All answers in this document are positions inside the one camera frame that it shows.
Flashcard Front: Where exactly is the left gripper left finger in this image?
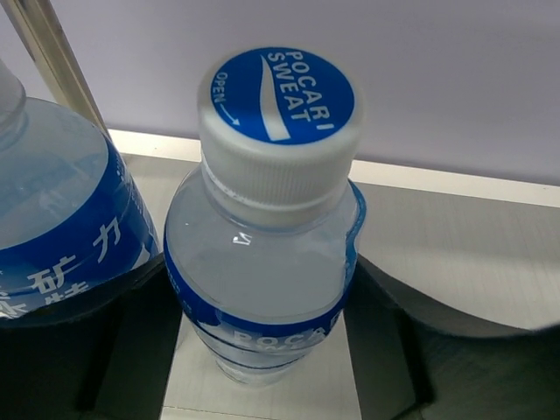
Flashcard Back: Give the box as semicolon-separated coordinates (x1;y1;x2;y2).
1;257;182;419

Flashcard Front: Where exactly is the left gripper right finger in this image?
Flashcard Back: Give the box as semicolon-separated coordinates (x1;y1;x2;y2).
344;257;559;419

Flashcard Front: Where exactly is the blue-cap water bottle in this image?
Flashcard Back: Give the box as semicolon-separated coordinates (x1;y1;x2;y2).
1;67;160;321
164;46;367;386

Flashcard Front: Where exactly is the white two-tier shelf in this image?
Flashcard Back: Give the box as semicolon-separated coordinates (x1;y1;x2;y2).
0;0;560;420

